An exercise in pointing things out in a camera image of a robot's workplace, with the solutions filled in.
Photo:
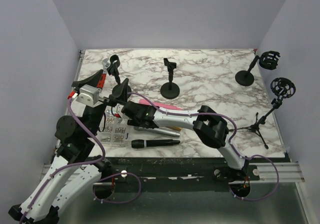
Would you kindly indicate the black handheld microphone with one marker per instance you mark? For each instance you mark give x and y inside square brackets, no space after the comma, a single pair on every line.
[141,144]

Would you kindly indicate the pink microphone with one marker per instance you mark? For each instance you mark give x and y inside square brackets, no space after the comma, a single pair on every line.
[159,105]

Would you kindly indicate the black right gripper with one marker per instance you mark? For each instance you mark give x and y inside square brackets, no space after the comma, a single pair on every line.
[132,122]

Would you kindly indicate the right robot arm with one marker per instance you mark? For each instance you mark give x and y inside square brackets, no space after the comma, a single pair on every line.
[210,127]

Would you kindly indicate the clear plastic screw box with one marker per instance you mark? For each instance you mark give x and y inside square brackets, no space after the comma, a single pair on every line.
[113,130]

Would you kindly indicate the gold microphone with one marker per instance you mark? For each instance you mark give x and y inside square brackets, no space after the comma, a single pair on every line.
[178,129]

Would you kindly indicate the black metal base rail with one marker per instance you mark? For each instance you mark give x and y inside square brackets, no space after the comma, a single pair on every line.
[130,174]

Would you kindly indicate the red adjustable wrench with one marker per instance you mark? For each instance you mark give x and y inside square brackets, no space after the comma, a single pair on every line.
[106,64]

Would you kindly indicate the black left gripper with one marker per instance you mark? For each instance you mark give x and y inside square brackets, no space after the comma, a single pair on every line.
[120,95]

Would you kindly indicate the black clamp microphone stand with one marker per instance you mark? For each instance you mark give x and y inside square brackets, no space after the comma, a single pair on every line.
[113,71]

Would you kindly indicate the silver grey microphone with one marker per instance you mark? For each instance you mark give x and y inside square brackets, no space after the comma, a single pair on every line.
[162,131]

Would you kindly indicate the aluminium extrusion rail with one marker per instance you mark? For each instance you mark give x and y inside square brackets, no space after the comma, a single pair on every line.
[175,169]

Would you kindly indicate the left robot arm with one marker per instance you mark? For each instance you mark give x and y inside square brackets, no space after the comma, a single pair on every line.
[44,205]

